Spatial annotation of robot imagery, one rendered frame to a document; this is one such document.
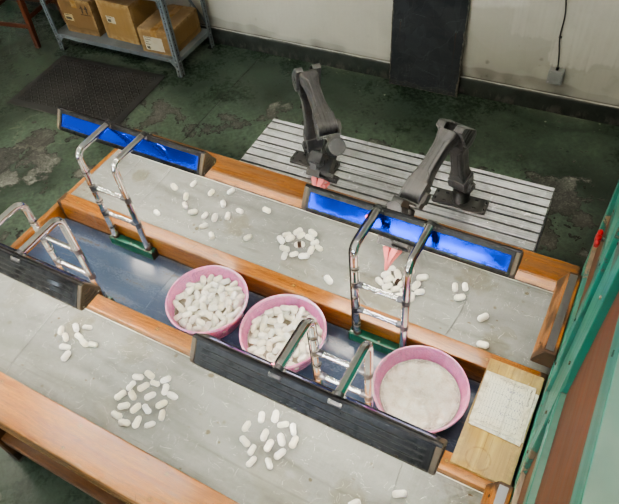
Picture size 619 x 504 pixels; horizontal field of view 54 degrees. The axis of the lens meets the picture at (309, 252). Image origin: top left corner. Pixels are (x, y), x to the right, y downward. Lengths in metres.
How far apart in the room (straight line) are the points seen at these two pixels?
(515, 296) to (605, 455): 1.43
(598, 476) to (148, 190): 2.07
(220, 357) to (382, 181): 1.19
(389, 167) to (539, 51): 1.55
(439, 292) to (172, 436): 0.90
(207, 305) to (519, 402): 0.98
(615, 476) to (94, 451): 1.45
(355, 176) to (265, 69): 2.03
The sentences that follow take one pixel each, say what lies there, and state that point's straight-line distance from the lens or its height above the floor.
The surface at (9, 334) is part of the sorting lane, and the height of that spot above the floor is 0.74.
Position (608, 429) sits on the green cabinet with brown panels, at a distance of 0.61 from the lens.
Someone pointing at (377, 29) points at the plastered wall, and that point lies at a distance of 4.00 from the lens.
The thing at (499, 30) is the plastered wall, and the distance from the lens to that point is 3.77.
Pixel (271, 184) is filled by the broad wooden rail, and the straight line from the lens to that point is 2.29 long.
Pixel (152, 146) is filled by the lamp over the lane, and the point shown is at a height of 1.09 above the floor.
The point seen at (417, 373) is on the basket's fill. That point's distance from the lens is 1.81.
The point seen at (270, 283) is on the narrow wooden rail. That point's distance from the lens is 1.98.
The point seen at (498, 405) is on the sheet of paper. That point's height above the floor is 0.78.
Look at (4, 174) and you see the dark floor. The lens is 4.09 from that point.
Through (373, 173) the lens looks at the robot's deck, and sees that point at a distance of 2.44.
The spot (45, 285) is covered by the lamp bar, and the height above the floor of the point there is 1.07.
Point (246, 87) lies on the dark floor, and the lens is 4.18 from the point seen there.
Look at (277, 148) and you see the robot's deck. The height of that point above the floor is 0.67.
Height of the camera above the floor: 2.31
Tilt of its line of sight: 49 degrees down
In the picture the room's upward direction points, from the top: 7 degrees counter-clockwise
